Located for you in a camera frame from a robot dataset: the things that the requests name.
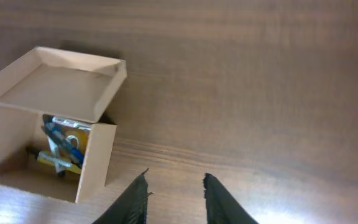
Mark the yellow tape roll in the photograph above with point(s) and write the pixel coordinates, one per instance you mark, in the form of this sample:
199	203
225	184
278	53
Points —
77	138

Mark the brown cardboard box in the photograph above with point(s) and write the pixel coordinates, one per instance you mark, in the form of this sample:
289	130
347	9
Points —
61	83

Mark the blue ballpoint pen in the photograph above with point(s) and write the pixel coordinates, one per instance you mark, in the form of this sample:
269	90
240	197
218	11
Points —
55	134

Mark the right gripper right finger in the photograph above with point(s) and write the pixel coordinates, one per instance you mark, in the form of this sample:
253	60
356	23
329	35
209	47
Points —
221	206

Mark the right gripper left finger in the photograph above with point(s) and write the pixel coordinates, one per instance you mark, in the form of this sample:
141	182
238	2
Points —
131	206

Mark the blue whiteboard marker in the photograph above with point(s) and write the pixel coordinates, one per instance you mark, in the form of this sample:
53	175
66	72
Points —
66	122

